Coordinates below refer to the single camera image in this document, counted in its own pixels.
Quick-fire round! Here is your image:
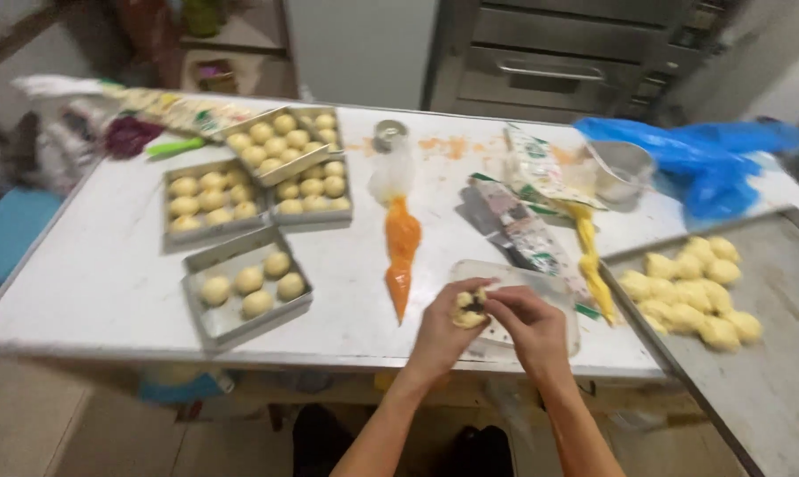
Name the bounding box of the person's right hand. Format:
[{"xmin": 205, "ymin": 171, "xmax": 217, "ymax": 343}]
[{"xmin": 481, "ymin": 285, "xmax": 570, "ymax": 386}]

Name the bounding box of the person's left hand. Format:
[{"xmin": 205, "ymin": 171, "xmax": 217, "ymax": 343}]
[{"xmin": 407, "ymin": 278, "xmax": 494, "ymax": 384}]

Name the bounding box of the clear plastic container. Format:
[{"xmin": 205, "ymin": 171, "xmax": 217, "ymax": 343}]
[{"xmin": 448, "ymin": 258, "xmax": 582, "ymax": 363}]

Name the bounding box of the printed green white packet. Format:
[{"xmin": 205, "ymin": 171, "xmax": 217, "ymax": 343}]
[{"xmin": 469, "ymin": 172, "xmax": 602, "ymax": 320}]

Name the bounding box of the metal bench scraper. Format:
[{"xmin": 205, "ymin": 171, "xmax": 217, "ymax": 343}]
[{"xmin": 455, "ymin": 185, "xmax": 539, "ymax": 269}]

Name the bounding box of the yellow filling piping bag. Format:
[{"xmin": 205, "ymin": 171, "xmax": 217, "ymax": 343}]
[{"xmin": 504, "ymin": 122, "xmax": 619, "ymax": 327}]

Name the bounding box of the orange filling piping bag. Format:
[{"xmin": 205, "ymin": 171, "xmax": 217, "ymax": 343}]
[{"xmin": 367, "ymin": 136, "xmax": 424, "ymax": 326}]

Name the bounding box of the metal bowl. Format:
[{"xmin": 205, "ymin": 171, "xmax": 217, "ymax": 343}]
[{"xmin": 583, "ymin": 140, "xmax": 656, "ymax": 204}]

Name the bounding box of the round yellow dough ball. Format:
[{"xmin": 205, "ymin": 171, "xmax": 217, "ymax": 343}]
[
  {"xmin": 200, "ymin": 276, "xmax": 232, "ymax": 307},
  {"xmin": 242, "ymin": 289, "xmax": 275, "ymax": 320},
  {"xmin": 276, "ymin": 272, "xmax": 307, "ymax": 303},
  {"xmin": 263, "ymin": 250, "xmax": 293, "ymax": 280},
  {"xmin": 233, "ymin": 265, "xmax": 265, "ymax": 297}
]

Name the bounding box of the heap of yellow dough pieces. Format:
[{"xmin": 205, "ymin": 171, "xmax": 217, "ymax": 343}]
[{"xmin": 617, "ymin": 235, "xmax": 765, "ymax": 354}]

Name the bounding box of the square metal baking tin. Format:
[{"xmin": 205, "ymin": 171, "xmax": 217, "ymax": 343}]
[
  {"xmin": 223, "ymin": 106, "xmax": 334, "ymax": 188},
  {"xmin": 162, "ymin": 158, "xmax": 272, "ymax": 251},
  {"xmin": 267, "ymin": 155, "xmax": 354, "ymax": 227},
  {"xmin": 292, "ymin": 105, "xmax": 346, "ymax": 157},
  {"xmin": 181, "ymin": 228, "xmax": 314, "ymax": 352}
]

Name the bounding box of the group of yellow dough balls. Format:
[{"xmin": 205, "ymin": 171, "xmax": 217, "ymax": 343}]
[
  {"xmin": 275, "ymin": 160, "xmax": 351, "ymax": 215},
  {"xmin": 226, "ymin": 113, "xmax": 325, "ymax": 175},
  {"xmin": 299, "ymin": 112, "xmax": 340, "ymax": 147},
  {"xmin": 167, "ymin": 168, "xmax": 260, "ymax": 234}
]

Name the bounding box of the blue plastic bag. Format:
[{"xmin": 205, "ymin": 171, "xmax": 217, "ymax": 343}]
[{"xmin": 572, "ymin": 116, "xmax": 799, "ymax": 223}]

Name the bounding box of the steel deck oven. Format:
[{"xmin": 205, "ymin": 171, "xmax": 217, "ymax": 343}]
[{"xmin": 422, "ymin": 0, "xmax": 739, "ymax": 125}]

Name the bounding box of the large metal baking tray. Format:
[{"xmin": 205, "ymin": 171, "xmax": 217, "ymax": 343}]
[{"xmin": 598, "ymin": 205, "xmax": 799, "ymax": 477}]

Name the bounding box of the blue container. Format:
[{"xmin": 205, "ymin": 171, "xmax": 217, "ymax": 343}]
[{"xmin": 137, "ymin": 366, "xmax": 236, "ymax": 405}]

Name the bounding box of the green plastic tool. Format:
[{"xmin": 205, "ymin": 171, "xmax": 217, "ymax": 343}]
[{"xmin": 145, "ymin": 136, "xmax": 207, "ymax": 159}]

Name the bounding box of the row of printed packets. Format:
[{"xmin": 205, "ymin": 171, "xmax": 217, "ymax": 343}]
[{"xmin": 100, "ymin": 82, "xmax": 256, "ymax": 141}]

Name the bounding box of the shelf with jars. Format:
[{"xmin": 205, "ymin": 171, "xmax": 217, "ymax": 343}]
[{"xmin": 177, "ymin": 0, "xmax": 292, "ymax": 98}]

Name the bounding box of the purple filling lump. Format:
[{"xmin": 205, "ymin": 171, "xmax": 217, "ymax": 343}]
[{"xmin": 102, "ymin": 115, "xmax": 166, "ymax": 160}]

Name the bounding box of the white plastic bag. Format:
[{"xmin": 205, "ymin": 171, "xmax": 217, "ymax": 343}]
[{"xmin": 11, "ymin": 73, "xmax": 112, "ymax": 194}]

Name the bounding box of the blue stool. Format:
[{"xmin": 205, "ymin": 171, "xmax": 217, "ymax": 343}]
[{"xmin": 0, "ymin": 187, "xmax": 66, "ymax": 287}]

